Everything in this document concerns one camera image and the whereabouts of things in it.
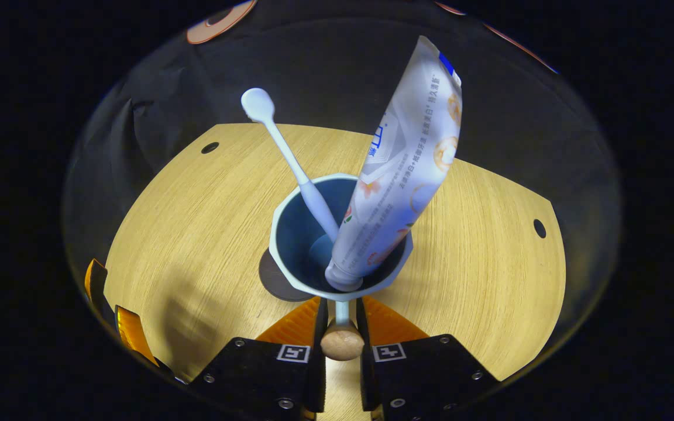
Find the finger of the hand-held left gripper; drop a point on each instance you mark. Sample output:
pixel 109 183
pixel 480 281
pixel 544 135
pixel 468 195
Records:
pixel 132 333
pixel 96 283

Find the white toothpaste tube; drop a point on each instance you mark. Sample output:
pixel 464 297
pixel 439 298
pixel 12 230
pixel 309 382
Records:
pixel 407 164

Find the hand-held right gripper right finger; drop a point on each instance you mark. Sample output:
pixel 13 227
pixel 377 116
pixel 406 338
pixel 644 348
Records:
pixel 365 362

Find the black backdrop cloth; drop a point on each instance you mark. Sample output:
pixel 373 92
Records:
pixel 325 70

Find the white toothbrush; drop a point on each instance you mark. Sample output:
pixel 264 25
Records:
pixel 261 105

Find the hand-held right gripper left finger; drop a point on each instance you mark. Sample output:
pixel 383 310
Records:
pixel 319 351

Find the dark brown round coaster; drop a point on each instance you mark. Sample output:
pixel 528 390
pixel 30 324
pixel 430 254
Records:
pixel 270 280

